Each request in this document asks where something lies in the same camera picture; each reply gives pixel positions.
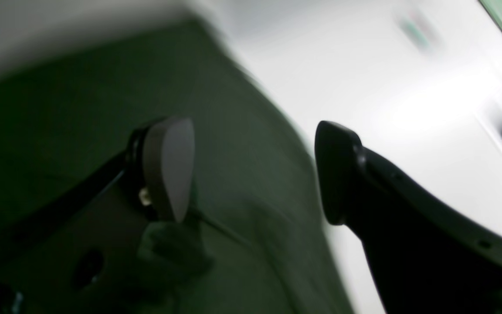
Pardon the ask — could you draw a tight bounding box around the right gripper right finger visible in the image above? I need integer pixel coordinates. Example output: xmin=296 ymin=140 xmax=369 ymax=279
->
xmin=314 ymin=121 xmax=502 ymax=314

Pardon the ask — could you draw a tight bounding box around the dark green t-shirt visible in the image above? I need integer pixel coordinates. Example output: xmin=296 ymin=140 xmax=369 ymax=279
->
xmin=0 ymin=17 xmax=353 ymax=314

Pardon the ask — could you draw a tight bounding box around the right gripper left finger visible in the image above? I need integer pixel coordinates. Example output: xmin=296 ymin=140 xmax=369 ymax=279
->
xmin=0 ymin=117 xmax=195 ymax=314

